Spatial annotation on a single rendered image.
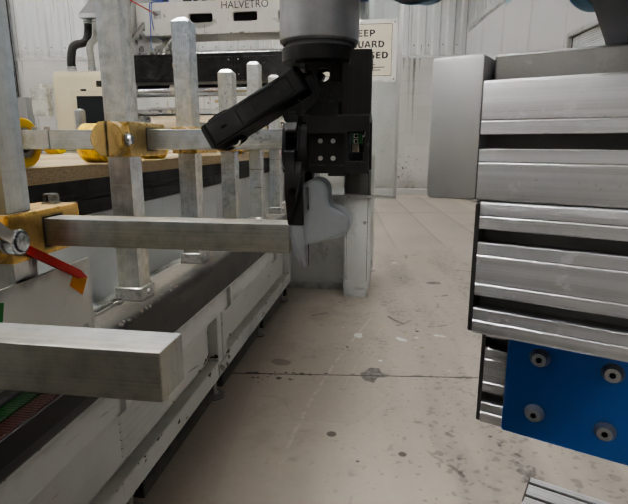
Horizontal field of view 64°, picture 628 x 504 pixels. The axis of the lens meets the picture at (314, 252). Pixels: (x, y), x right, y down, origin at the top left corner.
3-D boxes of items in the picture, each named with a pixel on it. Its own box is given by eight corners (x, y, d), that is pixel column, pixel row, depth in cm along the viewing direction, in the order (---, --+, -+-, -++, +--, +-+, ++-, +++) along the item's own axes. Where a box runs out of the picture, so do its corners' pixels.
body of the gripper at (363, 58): (367, 181, 46) (371, 40, 43) (275, 180, 47) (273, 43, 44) (371, 176, 53) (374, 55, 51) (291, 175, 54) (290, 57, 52)
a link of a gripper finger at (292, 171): (300, 228, 47) (300, 131, 45) (284, 227, 47) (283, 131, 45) (308, 220, 51) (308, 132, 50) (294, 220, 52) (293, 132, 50)
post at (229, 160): (241, 263, 131) (235, 70, 121) (237, 267, 128) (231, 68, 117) (229, 263, 131) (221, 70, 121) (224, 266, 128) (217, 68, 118)
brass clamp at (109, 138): (169, 155, 83) (167, 124, 82) (128, 157, 70) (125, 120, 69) (135, 155, 84) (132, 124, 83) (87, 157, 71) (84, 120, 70)
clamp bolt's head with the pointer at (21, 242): (100, 268, 62) (18, 225, 48) (95, 287, 61) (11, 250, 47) (86, 267, 62) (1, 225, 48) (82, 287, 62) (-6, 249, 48)
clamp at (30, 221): (82, 243, 61) (78, 202, 60) (-1, 270, 48) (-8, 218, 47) (41, 241, 62) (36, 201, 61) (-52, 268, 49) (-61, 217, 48)
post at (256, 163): (265, 227, 154) (261, 62, 144) (262, 229, 151) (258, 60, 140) (253, 227, 154) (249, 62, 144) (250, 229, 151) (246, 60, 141)
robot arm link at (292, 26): (270, -10, 44) (289, 14, 51) (271, 46, 45) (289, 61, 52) (357, -14, 43) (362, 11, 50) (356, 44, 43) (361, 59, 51)
